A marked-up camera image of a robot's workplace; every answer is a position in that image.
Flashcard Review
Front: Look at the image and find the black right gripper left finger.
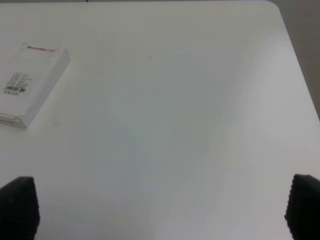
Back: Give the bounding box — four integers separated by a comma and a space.
0, 176, 41, 240

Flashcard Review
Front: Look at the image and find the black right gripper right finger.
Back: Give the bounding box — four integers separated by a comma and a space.
284, 174, 320, 240

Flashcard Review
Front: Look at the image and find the white cardboard box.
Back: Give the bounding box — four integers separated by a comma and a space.
0, 42, 70, 129

